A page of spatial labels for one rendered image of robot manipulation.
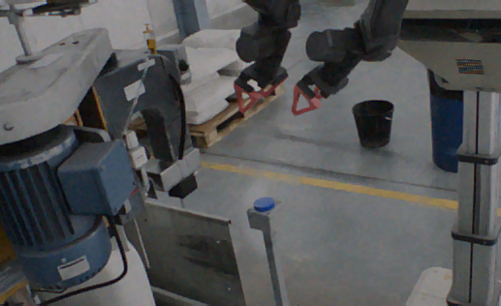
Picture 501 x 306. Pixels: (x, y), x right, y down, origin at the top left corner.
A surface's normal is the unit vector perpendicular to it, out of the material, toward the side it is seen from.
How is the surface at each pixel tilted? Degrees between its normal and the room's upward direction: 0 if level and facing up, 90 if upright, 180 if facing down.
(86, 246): 91
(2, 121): 91
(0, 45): 90
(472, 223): 90
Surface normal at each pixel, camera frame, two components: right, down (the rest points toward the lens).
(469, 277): -0.48, 0.44
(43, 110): 0.84, 0.15
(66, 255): 0.45, 0.37
